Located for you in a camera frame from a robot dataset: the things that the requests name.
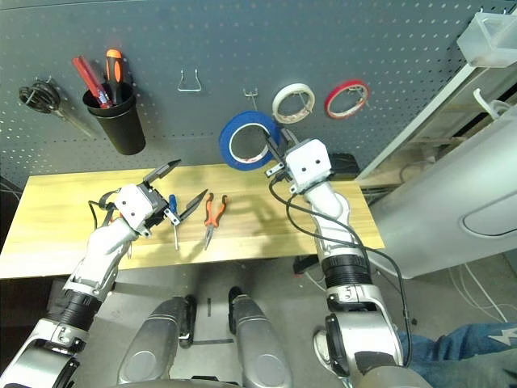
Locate silver robot leg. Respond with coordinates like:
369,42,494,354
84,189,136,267
116,297,197,385
228,286,292,388

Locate orange-handled needle-nose pliers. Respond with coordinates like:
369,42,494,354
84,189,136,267
203,192,229,251

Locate orange and black screwdriver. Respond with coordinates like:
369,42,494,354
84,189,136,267
104,48,123,105

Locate clear plastic bin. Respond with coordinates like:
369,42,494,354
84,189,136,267
456,11,517,69

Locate light grey appliance housing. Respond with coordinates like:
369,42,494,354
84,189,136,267
367,108,517,280

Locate blue tape roll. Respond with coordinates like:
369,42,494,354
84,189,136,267
219,111,282,171

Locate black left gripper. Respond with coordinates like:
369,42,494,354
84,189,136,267
141,158,209,230

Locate white metal shelf frame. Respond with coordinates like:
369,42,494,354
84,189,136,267
355,64,517,181

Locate black-handled scissors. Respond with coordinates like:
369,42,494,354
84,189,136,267
18,78,94,138

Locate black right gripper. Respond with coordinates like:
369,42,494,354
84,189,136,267
264,128,301,193

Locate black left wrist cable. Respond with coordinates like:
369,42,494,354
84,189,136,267
88,189,122,231

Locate white floor cable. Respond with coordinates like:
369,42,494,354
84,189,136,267
448,262,510,324

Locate red tape roll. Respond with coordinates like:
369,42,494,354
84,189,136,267
324,78,371,120

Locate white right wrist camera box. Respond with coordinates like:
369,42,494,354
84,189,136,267
284,138,333,193

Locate silver right robot leg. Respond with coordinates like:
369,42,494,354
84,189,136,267
228,286,292,388

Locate wide wire pegboard hook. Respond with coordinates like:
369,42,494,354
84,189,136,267
176,68,202,93

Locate black tool case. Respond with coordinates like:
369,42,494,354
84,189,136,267
329,153,359,182

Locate blue jeans leg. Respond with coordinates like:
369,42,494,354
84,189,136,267
397,322,517,388

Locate blue-handled screwdriver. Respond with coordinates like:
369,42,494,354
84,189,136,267
168,194,179,251

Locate dark grey pegboard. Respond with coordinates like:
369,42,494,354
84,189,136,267
0,0,485,191

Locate white tape roll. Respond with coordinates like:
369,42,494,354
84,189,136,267
271,82,316,124

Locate white plastic hook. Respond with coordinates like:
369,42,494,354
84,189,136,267
473,88,512,120

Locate black cup holder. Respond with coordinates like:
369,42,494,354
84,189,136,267
82,82,147,156

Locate silver left robot leg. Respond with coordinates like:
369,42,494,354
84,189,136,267
116,297,197,385

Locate black under-table bracket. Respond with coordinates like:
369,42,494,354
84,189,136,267
293,255,324,276

